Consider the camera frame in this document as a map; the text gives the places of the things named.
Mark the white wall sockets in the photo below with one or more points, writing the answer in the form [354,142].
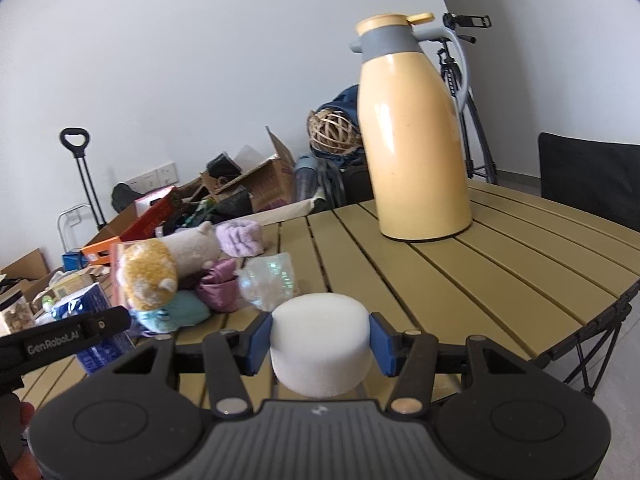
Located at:
[156,178]

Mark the blue water bottle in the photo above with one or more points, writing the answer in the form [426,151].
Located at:
[305,177]

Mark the yellow thermos jug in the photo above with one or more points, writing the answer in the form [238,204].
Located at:
[409,121]

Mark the blue milk carton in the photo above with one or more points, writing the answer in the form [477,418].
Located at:
[109,346]

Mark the dark blue bag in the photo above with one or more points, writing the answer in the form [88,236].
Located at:
[345,179]

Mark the small tan product box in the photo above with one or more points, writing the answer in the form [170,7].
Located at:
[63,284]

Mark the woven rattan ball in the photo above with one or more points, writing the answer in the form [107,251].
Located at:
[330,131]

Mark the orange white hamster plush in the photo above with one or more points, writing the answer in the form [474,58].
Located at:
[149,271]

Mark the large cardboard boxes left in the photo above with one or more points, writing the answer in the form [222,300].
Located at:
[29,275]

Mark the white foam cylinder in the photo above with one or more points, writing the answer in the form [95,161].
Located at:
[320,344]

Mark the white red box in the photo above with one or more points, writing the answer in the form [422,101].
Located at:
[144,203]

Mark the clear jar with snacks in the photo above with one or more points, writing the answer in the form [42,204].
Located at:
[15,314]

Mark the open cardboard box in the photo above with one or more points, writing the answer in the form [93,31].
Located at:
[269,184]

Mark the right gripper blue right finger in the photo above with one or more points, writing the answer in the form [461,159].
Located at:
[385,345]

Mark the black folding chair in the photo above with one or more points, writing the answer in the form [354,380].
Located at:
[601,179]

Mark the tan folding table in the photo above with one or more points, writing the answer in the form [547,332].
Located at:
[541,278]

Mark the light blue plush toy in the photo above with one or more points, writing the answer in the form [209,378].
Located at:
[183,311]

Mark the black trolley handle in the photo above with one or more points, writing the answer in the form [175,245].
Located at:
[76,140]

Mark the purple satin bow bonnet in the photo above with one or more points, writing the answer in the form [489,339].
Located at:
[218,288]

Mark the orange shoe box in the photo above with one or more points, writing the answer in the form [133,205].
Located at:
[127,227]

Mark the metal folding cart frame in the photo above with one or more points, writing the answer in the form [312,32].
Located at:
[76,226]

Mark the lavender fluffy headband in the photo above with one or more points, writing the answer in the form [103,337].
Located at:
[240,238]

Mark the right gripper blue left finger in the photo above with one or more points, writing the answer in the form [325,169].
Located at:
[256,342]

